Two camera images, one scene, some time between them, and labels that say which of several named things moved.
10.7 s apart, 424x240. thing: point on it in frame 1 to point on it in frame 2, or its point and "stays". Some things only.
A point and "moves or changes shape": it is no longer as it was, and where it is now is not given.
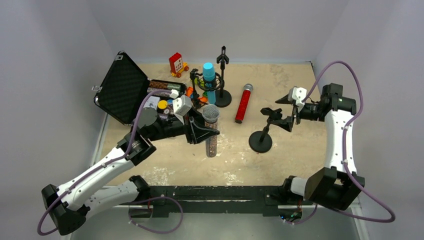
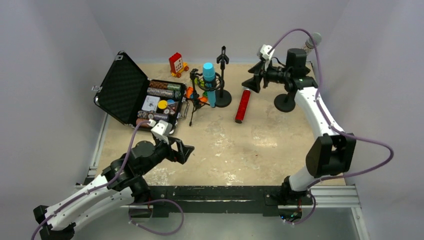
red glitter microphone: x=243 y=103 stays
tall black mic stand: x=223 y=98 stays
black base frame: x=158 y=201 stays
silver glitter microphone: x=210 y=114 to x=310 y=45
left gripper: x=191 y=129 to x=174 y=149
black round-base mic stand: x=261 y=141 moves or changes shape
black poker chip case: x=124 y=84 stays
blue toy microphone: x=209 y=76 stays
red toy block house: x=177 y=65 stays
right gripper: x=296 y=112 to x=261 y=75
